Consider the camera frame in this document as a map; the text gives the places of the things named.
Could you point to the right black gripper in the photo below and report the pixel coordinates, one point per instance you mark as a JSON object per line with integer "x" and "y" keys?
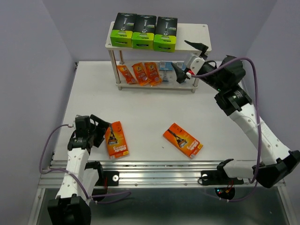
{"x": 200, "y": 47}

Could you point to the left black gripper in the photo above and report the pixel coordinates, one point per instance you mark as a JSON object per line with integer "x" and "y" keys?
{"x": 102, "y": 123}

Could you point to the blue clear razor blister pack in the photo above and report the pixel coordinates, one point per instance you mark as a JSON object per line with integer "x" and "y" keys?
{"x": 166, "y": 71}

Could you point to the orange Gillette Fusion pack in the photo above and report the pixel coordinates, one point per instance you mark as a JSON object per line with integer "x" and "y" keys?
{"x": 182, "y": 140}
{"x": 115, "y": 141}

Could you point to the black green razor box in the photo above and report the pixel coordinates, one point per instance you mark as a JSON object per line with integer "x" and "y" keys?
{"x": 165, "y": 34}
{"x": 122, "y": 31}

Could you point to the orange BIC razor bag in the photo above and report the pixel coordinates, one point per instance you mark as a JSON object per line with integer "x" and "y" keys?
{"x": 126, "y": 74}
{"x": 140, "y": 74}
{"x": 152, "y": 73}

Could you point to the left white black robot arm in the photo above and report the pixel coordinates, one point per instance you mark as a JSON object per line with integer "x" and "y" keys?
{"x": 71, "y": 204}

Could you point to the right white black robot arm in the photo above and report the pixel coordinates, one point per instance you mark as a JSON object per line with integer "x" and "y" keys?
{"x": 274, "y": 159}

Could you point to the white two-tier shelf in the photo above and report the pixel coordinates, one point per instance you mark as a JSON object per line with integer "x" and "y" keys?
{"x": 198, "y": 33}

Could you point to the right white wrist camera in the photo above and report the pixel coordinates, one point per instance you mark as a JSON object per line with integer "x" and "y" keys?
{"x": 193, "y": 64}

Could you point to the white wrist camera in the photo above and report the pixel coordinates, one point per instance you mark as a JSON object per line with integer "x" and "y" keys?
{"x": 193, "y": 64}
{"x": 71, "y": 123}

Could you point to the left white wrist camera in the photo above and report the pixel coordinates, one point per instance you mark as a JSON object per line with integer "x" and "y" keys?
{"x": 71, "y": 123}

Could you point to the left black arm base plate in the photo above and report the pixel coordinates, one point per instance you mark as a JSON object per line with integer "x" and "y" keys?
{"x": 108, "y": 179}

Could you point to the aluminium rail frame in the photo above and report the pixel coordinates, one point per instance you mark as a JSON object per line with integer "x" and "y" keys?
{"x": 145, "y": 114}

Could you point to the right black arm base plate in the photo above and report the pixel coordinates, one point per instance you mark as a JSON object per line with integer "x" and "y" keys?
{"x": 218, "y": 176}

